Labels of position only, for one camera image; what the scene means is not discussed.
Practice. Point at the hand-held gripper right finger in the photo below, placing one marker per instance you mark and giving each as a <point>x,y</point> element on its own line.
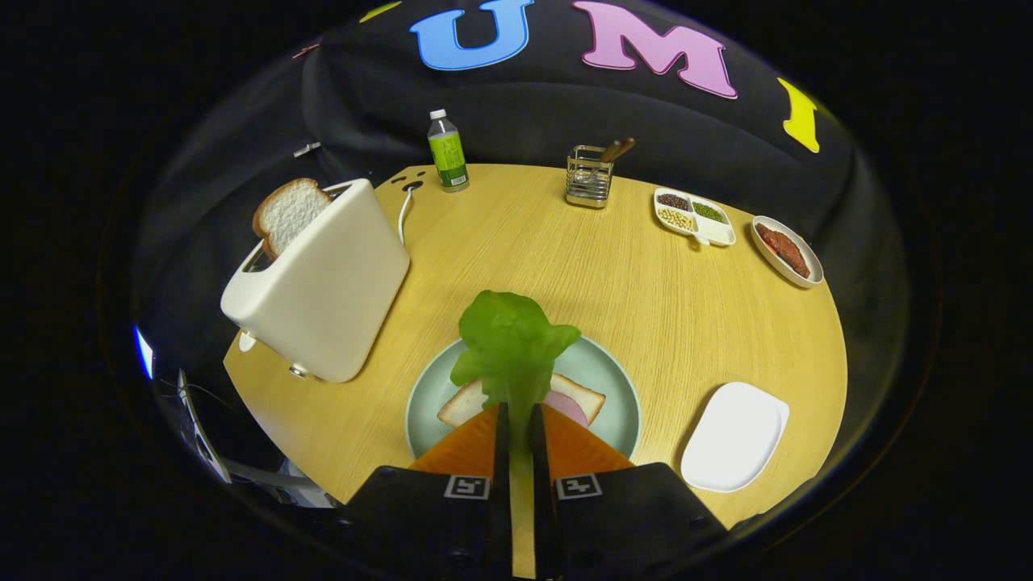
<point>545,516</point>

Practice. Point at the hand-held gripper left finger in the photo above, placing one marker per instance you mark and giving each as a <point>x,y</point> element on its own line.
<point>502,500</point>

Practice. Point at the green lettuce leaf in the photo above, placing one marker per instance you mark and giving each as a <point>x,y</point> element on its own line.
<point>512,339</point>

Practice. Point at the white bread slice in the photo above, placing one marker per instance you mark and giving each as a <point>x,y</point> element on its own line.
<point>290,211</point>

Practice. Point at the toast slice under ham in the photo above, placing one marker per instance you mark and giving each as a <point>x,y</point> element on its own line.
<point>464,407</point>

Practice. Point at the pink ham slice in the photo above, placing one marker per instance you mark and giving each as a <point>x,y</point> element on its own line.
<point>569,409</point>

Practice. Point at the pale green round plate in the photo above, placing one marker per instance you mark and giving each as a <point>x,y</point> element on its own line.
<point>601,379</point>

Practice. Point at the white square plate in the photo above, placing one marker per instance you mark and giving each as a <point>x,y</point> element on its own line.
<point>734,436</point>

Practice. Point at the white toaster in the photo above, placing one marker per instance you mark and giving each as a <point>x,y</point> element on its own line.
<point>331,282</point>

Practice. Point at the pile of yellow beans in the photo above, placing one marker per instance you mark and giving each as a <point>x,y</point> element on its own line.
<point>677,219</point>

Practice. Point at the white divided dish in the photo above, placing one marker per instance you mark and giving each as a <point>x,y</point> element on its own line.
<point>717,234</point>

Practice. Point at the pile of brown beans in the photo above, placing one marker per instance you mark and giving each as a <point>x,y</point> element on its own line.
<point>673,202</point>

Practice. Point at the pile of green beans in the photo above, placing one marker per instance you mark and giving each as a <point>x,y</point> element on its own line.
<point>708,211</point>

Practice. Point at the green label plastic bottle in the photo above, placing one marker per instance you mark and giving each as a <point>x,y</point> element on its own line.
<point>448,157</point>

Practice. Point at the red meat slices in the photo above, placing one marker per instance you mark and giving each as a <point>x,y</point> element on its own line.
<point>784,252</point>

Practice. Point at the white oval plate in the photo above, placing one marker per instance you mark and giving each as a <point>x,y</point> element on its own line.
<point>809,270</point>

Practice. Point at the black backdrop cloth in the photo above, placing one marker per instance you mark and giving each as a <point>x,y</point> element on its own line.
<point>524,113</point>

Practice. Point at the silver clip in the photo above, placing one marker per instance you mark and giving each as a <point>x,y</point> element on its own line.
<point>307,149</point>

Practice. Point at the orange clip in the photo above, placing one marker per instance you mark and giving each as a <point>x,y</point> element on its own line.
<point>306,51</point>

